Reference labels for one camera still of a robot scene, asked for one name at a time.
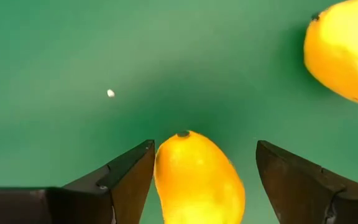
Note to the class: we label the white crumb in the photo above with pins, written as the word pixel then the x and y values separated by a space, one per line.
pixel 111 93

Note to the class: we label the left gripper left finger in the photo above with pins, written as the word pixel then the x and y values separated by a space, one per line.
pixel 73 205

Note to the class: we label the green table mat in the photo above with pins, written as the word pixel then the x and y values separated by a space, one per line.
pixel 73 46

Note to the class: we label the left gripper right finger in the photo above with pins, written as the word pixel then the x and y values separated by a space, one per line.
pixel 309 199

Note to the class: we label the yellow lemon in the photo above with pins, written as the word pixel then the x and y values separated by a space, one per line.
pixel 343 53
pixel 199 183

